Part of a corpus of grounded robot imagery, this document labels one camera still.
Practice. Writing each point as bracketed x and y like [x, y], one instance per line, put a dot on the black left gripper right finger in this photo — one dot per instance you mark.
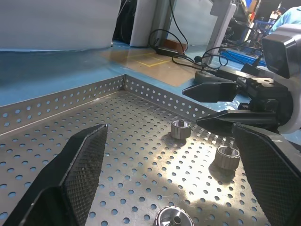
[275, 179]

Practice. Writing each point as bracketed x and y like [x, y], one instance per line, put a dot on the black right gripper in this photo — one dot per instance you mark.
[270, 94]

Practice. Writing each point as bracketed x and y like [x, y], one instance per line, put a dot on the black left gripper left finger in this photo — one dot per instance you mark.
[77, 179]

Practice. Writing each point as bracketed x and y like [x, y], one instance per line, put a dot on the black computer mouse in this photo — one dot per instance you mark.
[202, 75]

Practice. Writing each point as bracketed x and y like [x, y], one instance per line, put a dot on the metal nut in metal tray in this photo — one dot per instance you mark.
[179, 131]

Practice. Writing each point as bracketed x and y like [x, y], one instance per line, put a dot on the blue rack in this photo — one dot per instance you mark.
[244, 56]

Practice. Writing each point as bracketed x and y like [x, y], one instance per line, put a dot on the perforated metal tray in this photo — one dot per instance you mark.
[131, 146]

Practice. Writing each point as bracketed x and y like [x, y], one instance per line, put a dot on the brown mat with yellow tape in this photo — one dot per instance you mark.
[164, 70]

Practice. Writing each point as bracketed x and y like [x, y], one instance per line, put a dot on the black power adapter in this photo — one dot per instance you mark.
[168, 50]

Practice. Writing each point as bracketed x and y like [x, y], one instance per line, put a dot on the white monitor stand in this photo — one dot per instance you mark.
[222, 28]

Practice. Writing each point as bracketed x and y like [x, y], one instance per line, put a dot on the white grey panel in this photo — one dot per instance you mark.
[150, 21]

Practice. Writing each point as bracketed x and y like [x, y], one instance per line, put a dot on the person in light blue shirt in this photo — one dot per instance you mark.
[288, 18]

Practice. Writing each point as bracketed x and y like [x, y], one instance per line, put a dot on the white backdrop sheet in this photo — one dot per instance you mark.
[58, 23]

